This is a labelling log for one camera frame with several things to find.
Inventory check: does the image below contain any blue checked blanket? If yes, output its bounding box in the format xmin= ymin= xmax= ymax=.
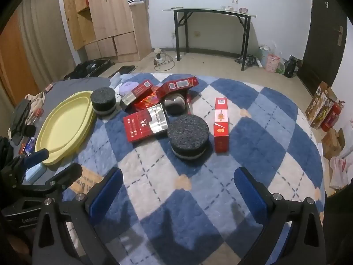
xmin=62 ymin=73 xmax=326 ymax=265

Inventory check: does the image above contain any pink bag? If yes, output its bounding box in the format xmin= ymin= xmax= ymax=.
xmin=265 ymin=54 xmax=280 ymax=73

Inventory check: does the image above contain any red fire extinguisher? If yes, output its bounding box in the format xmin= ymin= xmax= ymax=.
xmin=321 ymin=101 xmax=345 ymax=132

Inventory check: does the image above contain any blue snack packet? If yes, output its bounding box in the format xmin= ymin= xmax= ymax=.
xmin=19 ymin=136 xmax=36 ymax=155

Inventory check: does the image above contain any beige curtain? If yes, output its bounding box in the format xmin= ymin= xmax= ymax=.
xmin=17 ymin=0 xmax=75 ymax=89

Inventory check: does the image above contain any small black foam disc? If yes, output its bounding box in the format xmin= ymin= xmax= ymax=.
xmin=90 ymin=87 xmax=120 ymax=116

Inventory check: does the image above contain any light blue cloth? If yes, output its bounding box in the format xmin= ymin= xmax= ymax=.
xmin=109 ymin=72 xmax=123 ymax=89

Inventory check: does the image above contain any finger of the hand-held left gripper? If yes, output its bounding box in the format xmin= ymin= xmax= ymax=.
xmin=1 ymin=148 xmax=50 ymax=184
xmin=17 ymin=163 xmax=83 ymax=199

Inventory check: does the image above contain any beige garment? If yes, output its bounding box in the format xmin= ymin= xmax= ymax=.
xmin=24 ymin=91 xmax=46 ymax=125

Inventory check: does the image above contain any red carton with silver end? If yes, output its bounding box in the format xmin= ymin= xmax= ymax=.
xmin=120 ymin=79 xmax=154 ymax=113

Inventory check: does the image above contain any black tray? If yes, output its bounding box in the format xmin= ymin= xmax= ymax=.
xmin=108 ymin=65 xmax=136 ymax=78

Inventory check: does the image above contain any power strip with cables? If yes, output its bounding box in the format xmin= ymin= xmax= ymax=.
xmin=153 ymin=48 xmax=175 ymax=72

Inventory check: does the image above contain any black folding table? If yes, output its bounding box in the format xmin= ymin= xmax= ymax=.
xmin=163 ymin=7 xmax=256 ymax=71

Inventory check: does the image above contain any red and silver carton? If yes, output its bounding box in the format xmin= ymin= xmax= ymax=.
xmin=123 ymin=103 xmax=169 ymax=143

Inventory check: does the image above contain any dark green garment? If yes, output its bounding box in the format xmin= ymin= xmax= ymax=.
xmin=8 ymin=99 xmax=36 ymax=145

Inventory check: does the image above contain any white plastic bag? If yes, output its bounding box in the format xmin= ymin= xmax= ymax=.
xmin=328 ymin=156 xmax=353 ymax=190

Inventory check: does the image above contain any black bag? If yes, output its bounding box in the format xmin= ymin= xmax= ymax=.
xmin=284 ymin=55 xmax=300 ymax=78

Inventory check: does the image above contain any silver round device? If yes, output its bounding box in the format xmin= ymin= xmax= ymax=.
xmin=163 ymin=93 xmax=188 ymax=115

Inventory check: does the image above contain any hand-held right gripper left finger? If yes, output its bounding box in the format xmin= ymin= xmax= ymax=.
xmin=32 ymin=167 xmax=124 ymax=265

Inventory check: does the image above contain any red carton with gold pattern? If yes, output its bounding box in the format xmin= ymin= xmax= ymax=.
xmin=134 ymin=90 xmax=166 ymax=111

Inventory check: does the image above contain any orange wooden door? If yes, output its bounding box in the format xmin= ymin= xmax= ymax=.
xmin=0 ymin=11 xmax=39 ymax=108

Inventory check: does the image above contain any large black foam disc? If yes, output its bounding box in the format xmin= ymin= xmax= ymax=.
xmin=167 ymin=115 xmax=210 ymax=161

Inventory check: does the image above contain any black case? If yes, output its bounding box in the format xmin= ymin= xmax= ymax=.
xmin=64 ymin=59 xmax=111 ymax=80

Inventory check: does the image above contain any yellow collapsible basin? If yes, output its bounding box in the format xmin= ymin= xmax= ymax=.
xmin=35 ymin=91 xmax=97 ymax=166

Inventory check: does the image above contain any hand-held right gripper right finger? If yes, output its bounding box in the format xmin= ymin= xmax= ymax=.
xmin=234 ymin=167 xmax=326 ymax=265

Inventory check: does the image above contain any black cable heap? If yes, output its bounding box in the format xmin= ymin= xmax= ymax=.
xmin=234 ymin=55 xmax=261 ymax=67

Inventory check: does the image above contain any black jacket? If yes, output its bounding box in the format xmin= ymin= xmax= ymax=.
xmin=0 ymin=136 xmax=14 ymax=172

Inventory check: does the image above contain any printed cardboard box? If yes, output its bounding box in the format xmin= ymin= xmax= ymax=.
xmin=313 ymin=87 xmax=337 ymax=130
xmin=306 ymin=81 xmax=329 ymax=123

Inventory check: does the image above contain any purple plush toy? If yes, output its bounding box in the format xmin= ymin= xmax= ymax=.
xmin=118 ymin=81 xmax=140 ymax=97

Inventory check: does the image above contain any light blue power bank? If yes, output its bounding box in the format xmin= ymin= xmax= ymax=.
xmin=25 ymin=161 xmax=46 ymax=183

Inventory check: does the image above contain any dark door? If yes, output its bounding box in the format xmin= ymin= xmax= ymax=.
xmin=296 ymin=0 xmax=348 ymax=94

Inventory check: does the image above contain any brown cardboard box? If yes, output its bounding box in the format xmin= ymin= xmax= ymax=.
xmin=321 ymin=128 xmax=346 ymax=161

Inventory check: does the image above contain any long red cigarette carton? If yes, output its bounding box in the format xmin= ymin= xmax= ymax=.
xmin=214 ymin=97 xmax=230 ymax=153

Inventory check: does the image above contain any wooden wardrobe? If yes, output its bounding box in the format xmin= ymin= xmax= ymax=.
xmin=62 ymin=0 xmax=152 ymax=62

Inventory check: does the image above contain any clear plastic bag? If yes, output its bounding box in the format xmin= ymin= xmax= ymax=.
xmin=259 ymin=44 xmax=276 ymax=61

